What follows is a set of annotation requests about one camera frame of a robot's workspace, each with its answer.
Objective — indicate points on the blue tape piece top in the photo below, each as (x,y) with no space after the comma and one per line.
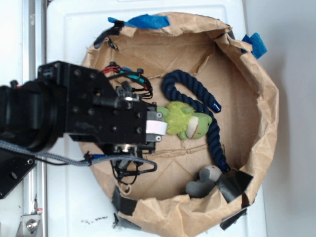
(147,22)

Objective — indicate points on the grey plush mouse toy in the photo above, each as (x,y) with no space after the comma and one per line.
(205,181)

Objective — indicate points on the green plush frog toy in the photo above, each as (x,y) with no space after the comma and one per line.
(182,120)

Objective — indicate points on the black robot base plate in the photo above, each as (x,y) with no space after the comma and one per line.
(13,168)

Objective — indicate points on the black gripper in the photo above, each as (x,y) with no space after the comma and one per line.
(82,103)

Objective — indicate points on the blue tape piece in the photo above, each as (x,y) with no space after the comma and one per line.
(258,46)
(147,22)

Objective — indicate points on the brown paper bag bin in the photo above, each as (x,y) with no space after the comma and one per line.
(203,47)

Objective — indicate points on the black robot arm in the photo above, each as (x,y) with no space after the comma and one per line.
(21,115)

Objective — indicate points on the metal corner bracket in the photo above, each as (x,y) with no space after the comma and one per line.
(30,226)

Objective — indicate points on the aluminium frame rail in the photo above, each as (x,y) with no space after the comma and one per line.
(33,55)

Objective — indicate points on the dark blue rope toy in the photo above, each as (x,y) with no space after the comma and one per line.
(205,103)

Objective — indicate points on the blue tape piece right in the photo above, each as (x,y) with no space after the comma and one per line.
(258,46)

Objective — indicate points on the white plastic tray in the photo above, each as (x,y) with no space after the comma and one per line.
(76,205)

